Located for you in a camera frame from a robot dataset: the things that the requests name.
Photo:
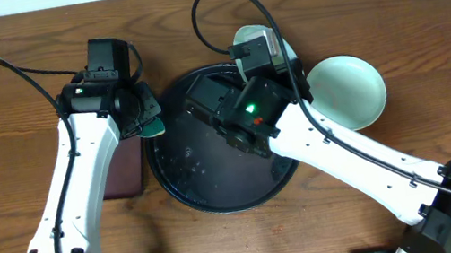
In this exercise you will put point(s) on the green yellow sponge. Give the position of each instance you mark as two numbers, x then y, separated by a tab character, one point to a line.
153	127

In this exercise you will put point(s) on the round black tray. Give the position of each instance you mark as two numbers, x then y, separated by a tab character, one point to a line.
198	168

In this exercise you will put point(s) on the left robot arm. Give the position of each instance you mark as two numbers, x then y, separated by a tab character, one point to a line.
94	118

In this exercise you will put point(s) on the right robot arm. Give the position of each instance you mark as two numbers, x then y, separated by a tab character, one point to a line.
264	118

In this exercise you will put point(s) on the pale green plate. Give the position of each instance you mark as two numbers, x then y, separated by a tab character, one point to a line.
348	90
245	31

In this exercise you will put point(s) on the dark rectangular water tray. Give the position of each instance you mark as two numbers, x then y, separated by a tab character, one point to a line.
125	178

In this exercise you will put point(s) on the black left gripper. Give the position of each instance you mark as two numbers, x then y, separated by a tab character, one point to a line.
145	93

